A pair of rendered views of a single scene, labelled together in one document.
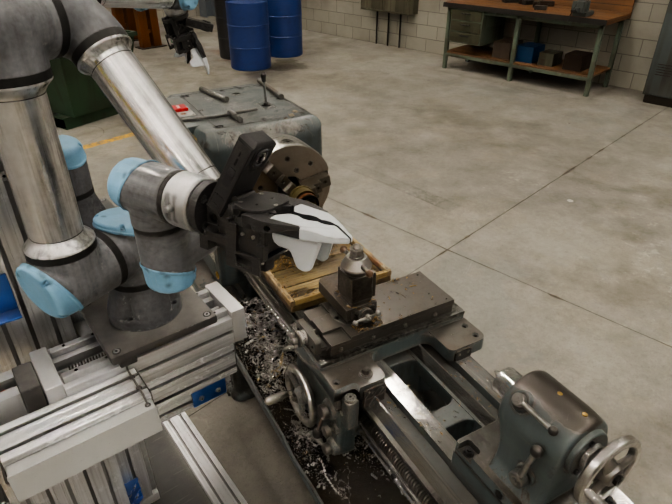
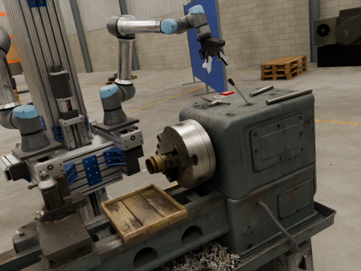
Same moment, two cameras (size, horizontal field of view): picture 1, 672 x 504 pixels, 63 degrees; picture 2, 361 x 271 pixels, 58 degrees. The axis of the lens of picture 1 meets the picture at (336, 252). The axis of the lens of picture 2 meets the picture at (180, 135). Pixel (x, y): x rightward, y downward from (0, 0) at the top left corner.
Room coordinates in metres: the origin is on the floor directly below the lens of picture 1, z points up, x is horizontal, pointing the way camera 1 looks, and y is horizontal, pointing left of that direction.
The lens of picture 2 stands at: (1.82, -1.30, 1.65)
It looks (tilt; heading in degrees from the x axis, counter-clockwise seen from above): 18 degrees down; 93
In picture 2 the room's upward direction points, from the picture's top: 9 degrees counter-clockwise
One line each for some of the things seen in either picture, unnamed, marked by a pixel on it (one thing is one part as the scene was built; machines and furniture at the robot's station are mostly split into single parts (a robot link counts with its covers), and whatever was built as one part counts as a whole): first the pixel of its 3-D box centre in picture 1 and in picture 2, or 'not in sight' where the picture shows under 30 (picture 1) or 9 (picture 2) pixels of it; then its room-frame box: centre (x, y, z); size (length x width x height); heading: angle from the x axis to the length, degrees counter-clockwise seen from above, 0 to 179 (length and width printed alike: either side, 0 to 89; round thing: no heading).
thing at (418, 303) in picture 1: (374, 312); (59, 226); (1.20, -0.11, 0.95); 0.43 x 0.17 x 0.05; 119
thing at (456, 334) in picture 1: (387, 335); (52, 243); (1.16, -0.14, 0.90); 0.47 x 0.30 x 0.06; 119
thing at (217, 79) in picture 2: not in sight; (201, 47); (2.30, 7.04, 1.18); 4.12 x 0.80 x 2.35; 97
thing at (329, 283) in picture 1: (350, 300); (62, 208); (1.19, -0.04, 0.99); 0.20 x 0.10 x 0.05; 29
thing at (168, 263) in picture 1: (174, 247); not in sight; (0.70, 0.24, 1.46); 0.11 x 0.08 x 0.11; 149
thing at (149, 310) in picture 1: (141, 290); (34, 138); (0.94, 0.41, 1.21); 0.15 x 0.15 x 0.10
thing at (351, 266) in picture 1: (356, 261); (46, 182); (1.17, -0.05, 1.13); 0.08 x 0.08 x 0.03
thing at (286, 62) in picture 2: not in sight; (283, 68); (4.55, 7.91, 0.22); 1.25 x 0.86 x 0.44; 49
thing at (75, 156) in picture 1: (61, 164); (110, 96); (1.33, 0.71, 1.33); 0.13 x 0.12 x 0.14; 62
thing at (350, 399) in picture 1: (349, 410); not in sight; (0.95, -0.03, 0.84); 0.04 x 0.04 x 0.10; 29
